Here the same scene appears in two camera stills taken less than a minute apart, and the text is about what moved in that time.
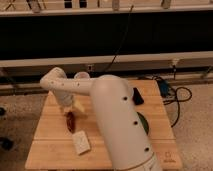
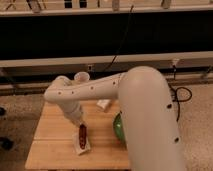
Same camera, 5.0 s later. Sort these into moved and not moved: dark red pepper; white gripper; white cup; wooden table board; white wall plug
Moved: dark red pepper; white gripper
Not moved: white cup; wooden table board; white wall plug
